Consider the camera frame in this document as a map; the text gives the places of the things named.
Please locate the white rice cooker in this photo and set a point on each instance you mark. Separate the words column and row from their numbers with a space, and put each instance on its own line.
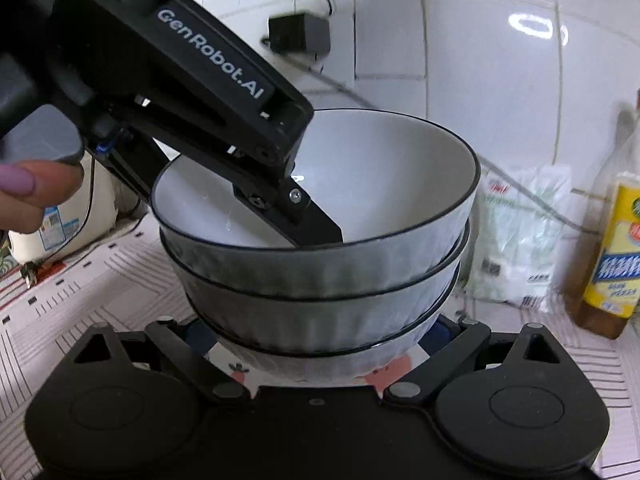
column 65, row 220

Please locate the white ribbed black-rimmed bowl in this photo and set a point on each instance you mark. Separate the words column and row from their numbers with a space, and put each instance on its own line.
column 390, row 175
column 320, row 362
column 325, row 320

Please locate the person's left hand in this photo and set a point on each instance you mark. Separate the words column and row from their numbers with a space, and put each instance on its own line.
column 35, row 190

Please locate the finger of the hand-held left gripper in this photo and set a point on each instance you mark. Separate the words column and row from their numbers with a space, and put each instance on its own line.
column 310, row 225
column 132, row 160

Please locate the black power adapter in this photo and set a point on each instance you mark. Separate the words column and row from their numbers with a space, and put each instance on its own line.
column 300, row 34

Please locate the yellow label oil bottle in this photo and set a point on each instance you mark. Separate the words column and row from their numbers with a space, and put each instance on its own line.
column 612, row 270

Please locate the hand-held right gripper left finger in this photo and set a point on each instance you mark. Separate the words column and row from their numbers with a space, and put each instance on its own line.
column 200, row 334

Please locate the white rabbit carrot plate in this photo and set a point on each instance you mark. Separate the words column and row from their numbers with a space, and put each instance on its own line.
column 387, row 376

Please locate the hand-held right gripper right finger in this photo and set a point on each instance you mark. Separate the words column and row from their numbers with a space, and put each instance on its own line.
column 443, row 327

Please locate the white salt bag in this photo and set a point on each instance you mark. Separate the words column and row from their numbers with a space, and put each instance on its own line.
column 520, row 240

